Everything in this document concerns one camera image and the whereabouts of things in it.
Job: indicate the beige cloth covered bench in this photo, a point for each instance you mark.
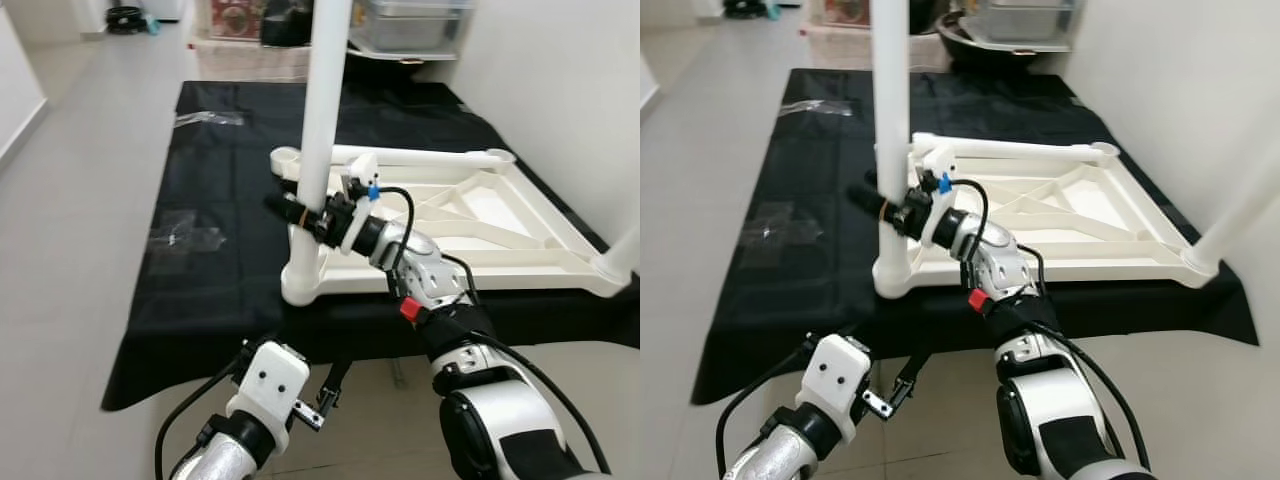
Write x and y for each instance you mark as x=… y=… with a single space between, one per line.
x=250 y=62
x=840 y=50

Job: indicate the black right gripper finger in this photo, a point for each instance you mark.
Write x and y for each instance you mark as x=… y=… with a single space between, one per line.
x=290 y=212
x=870 y=202

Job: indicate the black wok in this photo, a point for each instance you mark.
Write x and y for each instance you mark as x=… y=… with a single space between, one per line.
x=955 y=45
x=400 y=68

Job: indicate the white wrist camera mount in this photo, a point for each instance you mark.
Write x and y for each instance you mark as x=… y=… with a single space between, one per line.
x=832 y=378
x=360 y=170
x=268 y=385
x=938 y=160

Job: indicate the white plastic table top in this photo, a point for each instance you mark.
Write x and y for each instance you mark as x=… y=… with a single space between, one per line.
x=1090 y=220
x=500 y=230

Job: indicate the black bag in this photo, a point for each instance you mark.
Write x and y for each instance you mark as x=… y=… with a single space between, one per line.
x=922 y=15
x=288 y=25

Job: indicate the black table cloth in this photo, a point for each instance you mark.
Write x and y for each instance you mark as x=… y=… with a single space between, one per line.
x=800 y=300
x=220 y=300

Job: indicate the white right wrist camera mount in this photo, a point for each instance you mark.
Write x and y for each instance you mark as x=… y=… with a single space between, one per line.
x=360 y=170
x=938 y=160

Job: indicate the clear plastic wrapper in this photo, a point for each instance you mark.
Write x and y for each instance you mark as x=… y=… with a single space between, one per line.
x=825 y=108
x=210 y=118

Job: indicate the storage box with orange lid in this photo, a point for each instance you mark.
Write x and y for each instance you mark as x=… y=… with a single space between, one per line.
x=845 y=12
x=237 y=20

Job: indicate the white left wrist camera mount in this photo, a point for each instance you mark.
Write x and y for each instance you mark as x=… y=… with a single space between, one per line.
x=832 y=378
x=268 y=385

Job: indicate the clear plastic storage box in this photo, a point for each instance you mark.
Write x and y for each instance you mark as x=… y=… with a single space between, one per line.
x=1025 y=22
x=410 y=28

